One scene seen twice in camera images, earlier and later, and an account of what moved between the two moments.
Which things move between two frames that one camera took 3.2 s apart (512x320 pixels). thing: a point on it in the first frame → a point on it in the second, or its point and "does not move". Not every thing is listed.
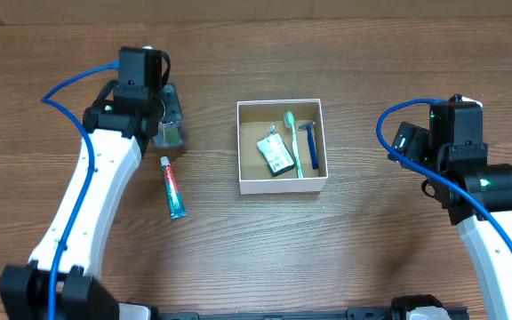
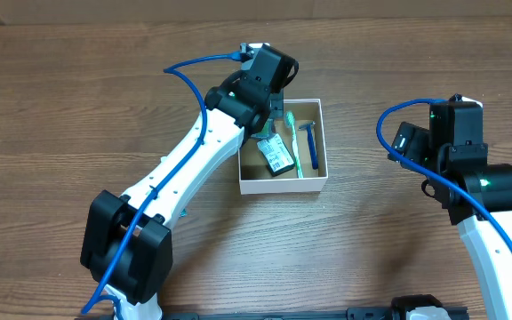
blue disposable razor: [312, 143] does not move
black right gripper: [408, 143] does not move
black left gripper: [172, 112] → [276, 105]
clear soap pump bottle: [170, 133] → [268, 130]
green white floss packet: [276, 153] does not move
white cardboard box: [282, 147] does not move
